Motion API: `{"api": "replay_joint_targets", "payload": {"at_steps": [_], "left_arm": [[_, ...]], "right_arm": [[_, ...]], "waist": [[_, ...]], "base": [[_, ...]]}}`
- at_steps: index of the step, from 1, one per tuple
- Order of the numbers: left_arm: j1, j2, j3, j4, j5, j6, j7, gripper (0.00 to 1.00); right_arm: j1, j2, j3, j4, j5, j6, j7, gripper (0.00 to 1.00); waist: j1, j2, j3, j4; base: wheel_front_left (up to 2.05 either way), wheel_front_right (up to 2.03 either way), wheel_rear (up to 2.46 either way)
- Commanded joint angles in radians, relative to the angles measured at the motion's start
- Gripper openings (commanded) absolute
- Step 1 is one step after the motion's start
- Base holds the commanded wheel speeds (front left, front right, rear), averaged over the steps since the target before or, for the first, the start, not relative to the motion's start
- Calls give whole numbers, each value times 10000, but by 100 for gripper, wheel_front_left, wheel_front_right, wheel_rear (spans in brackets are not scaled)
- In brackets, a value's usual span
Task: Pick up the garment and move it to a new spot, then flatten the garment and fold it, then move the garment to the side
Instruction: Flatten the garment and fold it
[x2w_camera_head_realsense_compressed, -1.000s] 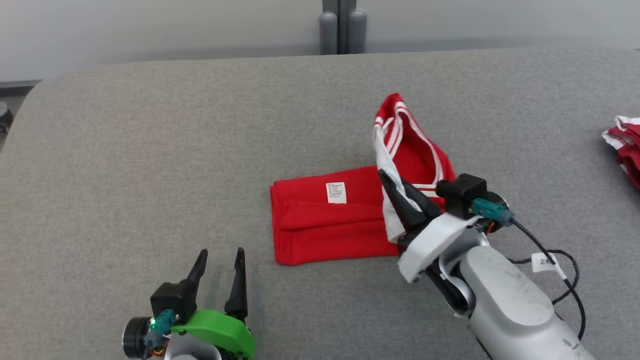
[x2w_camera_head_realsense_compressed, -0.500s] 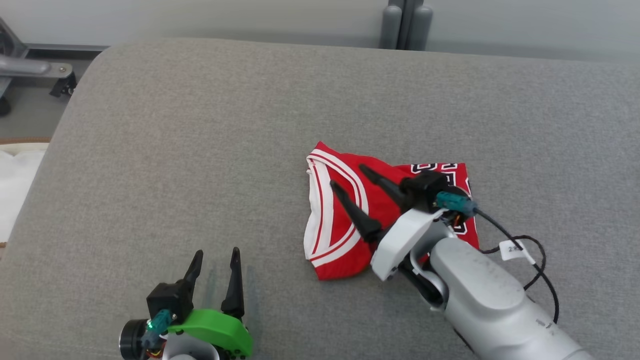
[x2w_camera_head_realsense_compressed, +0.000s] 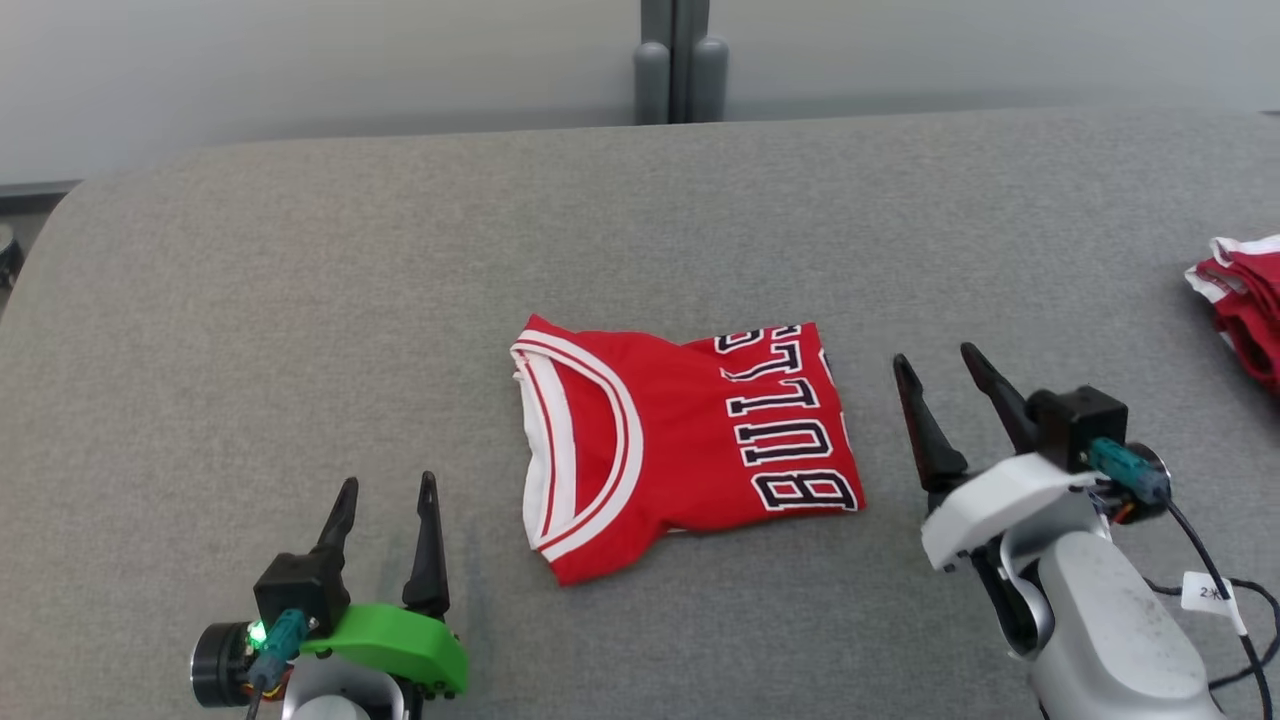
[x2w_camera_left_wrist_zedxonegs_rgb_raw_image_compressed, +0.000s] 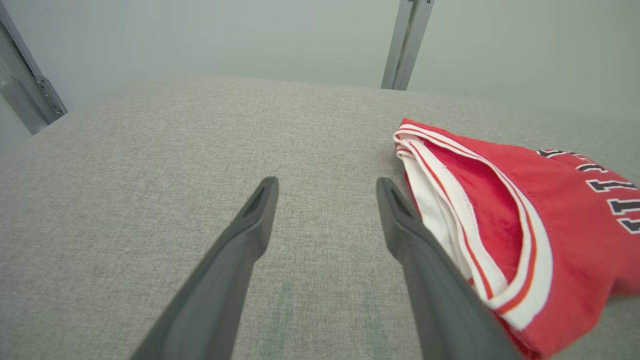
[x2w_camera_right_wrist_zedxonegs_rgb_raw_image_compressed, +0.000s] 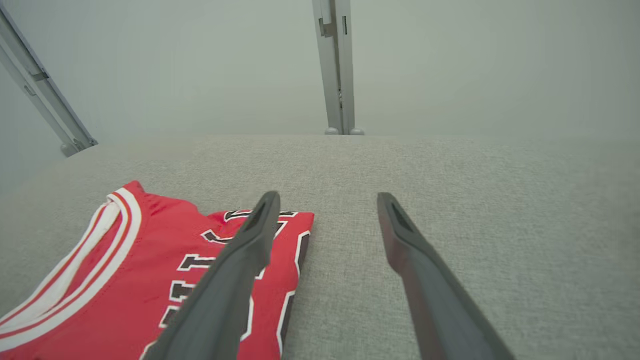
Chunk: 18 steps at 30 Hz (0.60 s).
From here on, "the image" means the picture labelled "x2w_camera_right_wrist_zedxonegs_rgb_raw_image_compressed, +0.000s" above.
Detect red basketball jersey black letters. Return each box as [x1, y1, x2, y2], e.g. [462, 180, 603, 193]
[0, 180, 315, 360]

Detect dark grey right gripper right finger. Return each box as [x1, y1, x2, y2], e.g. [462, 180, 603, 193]
[376, 192, 516, 360]

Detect grey slanted partition post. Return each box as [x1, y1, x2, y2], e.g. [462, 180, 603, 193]
[0, 6, 99, 158]

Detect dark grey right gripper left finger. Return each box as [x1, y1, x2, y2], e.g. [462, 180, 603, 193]
[142, 190, 282, 360]

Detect grey vertical partition post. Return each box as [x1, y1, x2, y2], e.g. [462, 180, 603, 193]
[311, 0, 357, 135]

